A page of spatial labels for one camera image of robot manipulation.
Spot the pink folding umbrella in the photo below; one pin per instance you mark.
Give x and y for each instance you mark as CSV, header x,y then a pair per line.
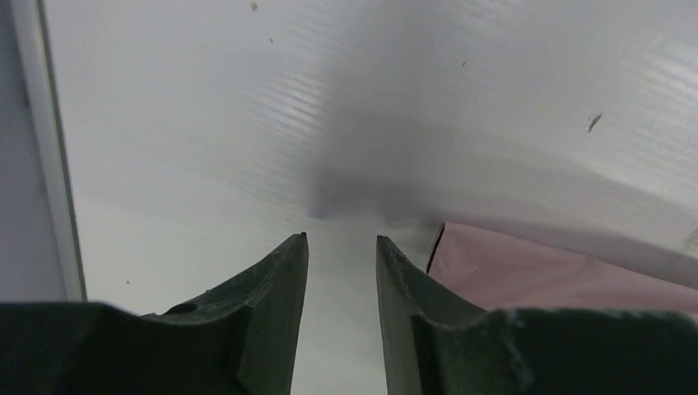
x,y
493,270

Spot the aluminium frame rail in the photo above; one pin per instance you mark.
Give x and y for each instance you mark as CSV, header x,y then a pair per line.
x,y
32,35

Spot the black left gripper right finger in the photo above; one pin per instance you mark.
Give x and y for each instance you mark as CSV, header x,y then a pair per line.
x,y
435,342

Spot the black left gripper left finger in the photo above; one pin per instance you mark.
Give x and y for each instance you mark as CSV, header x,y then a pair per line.
x,y
239,337

